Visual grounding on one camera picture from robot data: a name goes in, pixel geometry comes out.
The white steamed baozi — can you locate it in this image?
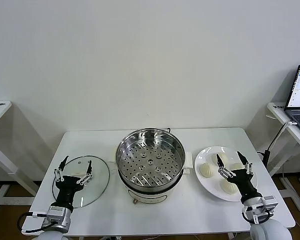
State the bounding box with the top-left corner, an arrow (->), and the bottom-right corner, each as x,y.
219,178 -> 239,195
211,152 -> 228,165
229,162 -> 245,171
199,162 -> 215,179

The white side table with laptop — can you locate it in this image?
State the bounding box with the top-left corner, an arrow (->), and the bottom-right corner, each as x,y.
266,101 -> 300,212

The black power adapter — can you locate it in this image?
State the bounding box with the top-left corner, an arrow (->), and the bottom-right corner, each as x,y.
256,149 -> 270,169

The perforated stainless steamer basket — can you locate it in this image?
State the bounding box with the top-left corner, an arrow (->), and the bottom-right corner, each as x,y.
115,127 -> 186,190

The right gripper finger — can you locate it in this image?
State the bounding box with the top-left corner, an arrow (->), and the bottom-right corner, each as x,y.
236,150 -> 254,181
215,153 -> 236,180

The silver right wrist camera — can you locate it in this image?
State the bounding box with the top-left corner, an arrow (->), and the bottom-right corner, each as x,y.
261,195 -> 278,213

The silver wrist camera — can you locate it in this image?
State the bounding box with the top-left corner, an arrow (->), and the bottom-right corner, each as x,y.
47,205 -> 73,227
261,195 -> 278,213

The white side table with tool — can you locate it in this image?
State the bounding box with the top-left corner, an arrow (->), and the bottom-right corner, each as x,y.
0,99 -> 40,221

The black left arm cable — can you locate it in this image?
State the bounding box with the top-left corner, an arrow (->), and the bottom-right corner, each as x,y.
17,211 -> 50,235

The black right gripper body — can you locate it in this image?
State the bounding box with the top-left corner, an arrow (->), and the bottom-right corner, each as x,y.
226,168 -> 263,201

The white laptop charging cable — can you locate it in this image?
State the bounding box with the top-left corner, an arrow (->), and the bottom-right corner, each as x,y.
267,120 -> 298,153

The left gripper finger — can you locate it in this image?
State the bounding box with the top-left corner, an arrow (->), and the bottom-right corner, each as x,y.
76,160 -> 94,186
53,155 -> 70,183

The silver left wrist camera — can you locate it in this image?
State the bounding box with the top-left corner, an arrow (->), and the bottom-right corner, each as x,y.
47,205 -> 73,227

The round white plate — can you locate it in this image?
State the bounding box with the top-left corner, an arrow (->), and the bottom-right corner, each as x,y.
194,145 -> 258,203

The round glass pot lid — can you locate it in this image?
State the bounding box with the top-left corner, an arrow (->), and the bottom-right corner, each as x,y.
51,154 -> 111,210

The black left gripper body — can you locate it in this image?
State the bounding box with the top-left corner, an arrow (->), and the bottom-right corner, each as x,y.
54,175 -> 82,205

